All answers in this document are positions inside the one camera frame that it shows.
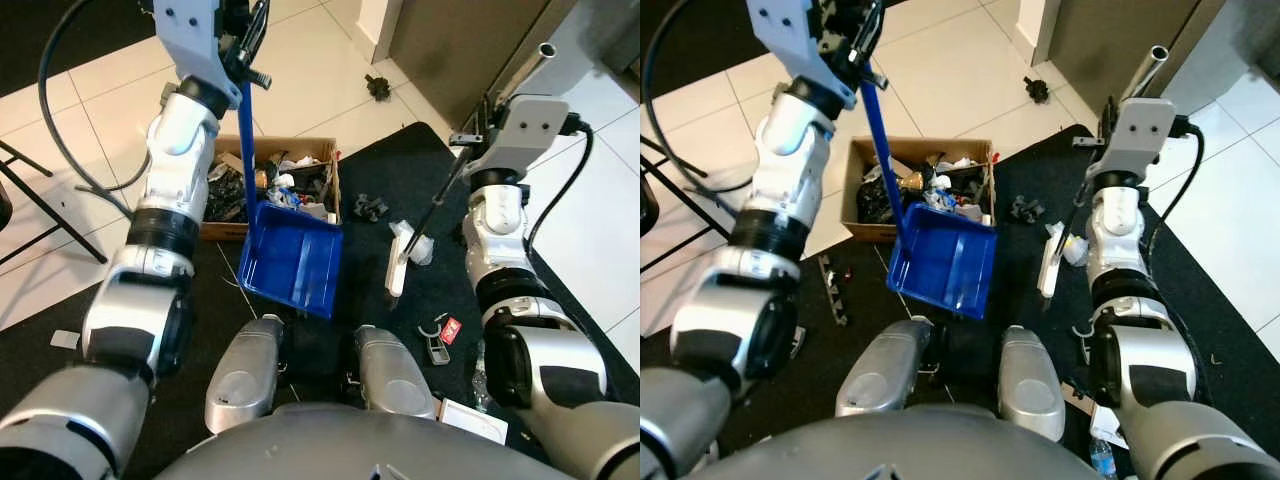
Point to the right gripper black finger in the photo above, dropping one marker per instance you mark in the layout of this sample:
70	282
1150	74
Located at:
1087	141
468	138

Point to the blue plastic dustpan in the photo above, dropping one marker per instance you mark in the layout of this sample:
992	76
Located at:
945	265
295	260

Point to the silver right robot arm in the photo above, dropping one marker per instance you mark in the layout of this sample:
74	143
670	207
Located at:
540	370
1140	370

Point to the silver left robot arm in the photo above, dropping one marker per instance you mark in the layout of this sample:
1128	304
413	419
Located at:
740	320
150	300

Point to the large black floor mat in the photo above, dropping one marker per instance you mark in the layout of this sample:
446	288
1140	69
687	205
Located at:
370	270
1015	280

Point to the grey door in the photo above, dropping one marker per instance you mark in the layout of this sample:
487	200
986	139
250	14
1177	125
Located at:
1110	35
460	50

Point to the small black plastic object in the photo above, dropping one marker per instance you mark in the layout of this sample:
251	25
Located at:
379	87
1036	90

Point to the black lumpy plastic part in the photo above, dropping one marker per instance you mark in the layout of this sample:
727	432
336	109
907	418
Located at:
1026	209
371	208

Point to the open cardboard box of rubbish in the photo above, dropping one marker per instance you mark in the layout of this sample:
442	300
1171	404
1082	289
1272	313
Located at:
880	152
310	150

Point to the red and white packet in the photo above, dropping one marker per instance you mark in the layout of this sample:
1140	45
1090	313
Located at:
451	331

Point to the clear bottle with blue cap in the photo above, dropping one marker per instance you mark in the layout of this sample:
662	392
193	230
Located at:
481	375
1103	458

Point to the silver right robot leg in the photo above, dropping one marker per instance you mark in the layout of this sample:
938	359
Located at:
390	375
1030	385

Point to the silver robot leg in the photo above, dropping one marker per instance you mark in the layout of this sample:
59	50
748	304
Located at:
245	370
390	375
1030	385
880	370

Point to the black perforated strip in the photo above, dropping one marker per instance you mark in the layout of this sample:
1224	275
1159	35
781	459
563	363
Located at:
834	290

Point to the white paper card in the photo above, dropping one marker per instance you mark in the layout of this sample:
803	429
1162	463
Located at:
472	420
1108	425

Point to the silver left robot leg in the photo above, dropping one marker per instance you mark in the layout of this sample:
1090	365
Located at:
245	370
880	370

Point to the grey robot torso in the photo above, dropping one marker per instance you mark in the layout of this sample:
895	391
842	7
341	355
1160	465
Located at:
900	450
350	450

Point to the white paper scrap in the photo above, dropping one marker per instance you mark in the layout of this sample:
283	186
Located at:
65	340

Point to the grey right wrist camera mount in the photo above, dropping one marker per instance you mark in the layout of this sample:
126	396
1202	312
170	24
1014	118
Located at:
530	130
1140	125

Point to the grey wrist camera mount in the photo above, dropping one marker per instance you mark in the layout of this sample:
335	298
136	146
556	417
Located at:
195	40
1140	125
790	35
530	130

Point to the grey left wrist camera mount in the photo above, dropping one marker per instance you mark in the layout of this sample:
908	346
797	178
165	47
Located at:
195	40
790	35

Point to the white door frame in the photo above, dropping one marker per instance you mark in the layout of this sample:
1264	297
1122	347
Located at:
1035	25
378	25

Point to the black metal chair frame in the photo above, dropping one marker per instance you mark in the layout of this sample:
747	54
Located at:
60	218
700	205

